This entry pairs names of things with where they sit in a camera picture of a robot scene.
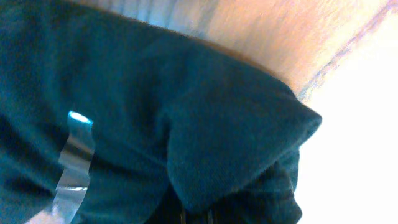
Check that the dark navy garment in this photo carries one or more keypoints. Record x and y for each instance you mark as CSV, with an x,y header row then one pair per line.
x,y
110,120

